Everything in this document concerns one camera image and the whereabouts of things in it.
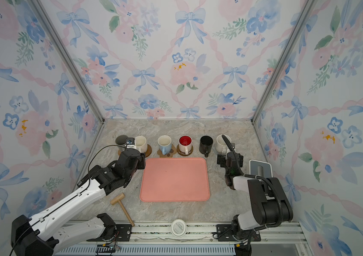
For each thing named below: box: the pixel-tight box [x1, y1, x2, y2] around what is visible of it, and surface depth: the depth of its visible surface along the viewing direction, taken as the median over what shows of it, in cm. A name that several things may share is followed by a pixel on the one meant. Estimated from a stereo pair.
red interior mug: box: [178, 134, 193, 156], surface depth 100 cm
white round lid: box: [170, 218, 188, 238], surface depth 71 cm
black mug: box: [198, 135, 214, 158], surface depth 99 cm
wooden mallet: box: [109, 193, 136, 227], surface depth 83 cm
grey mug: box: [115, 134, 128, 147], surface depth 96 cm
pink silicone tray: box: [139, 157, 210, 202], surface depth 90 cm
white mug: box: [215, 134, 232, 155], surface depth 97 cm
